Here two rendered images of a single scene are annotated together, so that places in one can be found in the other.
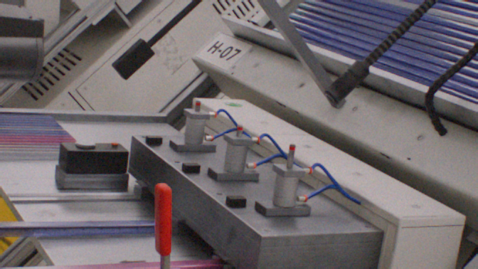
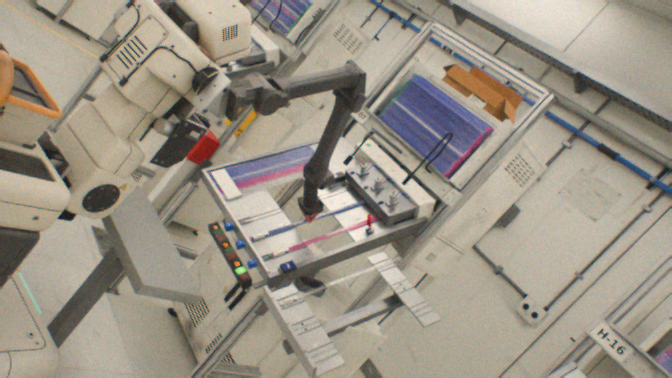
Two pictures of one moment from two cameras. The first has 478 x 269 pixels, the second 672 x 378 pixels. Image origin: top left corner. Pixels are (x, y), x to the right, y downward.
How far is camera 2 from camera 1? 149 cm
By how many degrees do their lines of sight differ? 26
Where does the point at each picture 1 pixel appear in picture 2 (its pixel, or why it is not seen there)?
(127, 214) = (349, 197)
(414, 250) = (423, 210)
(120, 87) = not seen: hidden behind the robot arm
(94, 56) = (293, 68)
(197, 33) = (332, 51)
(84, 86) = not seen: hidden behind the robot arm
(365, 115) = (408, 159)
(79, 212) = (338, 199)
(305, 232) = (398, 212)
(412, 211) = (422, 201)
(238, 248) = (382, 215)
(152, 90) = not seen: hidden behind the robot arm
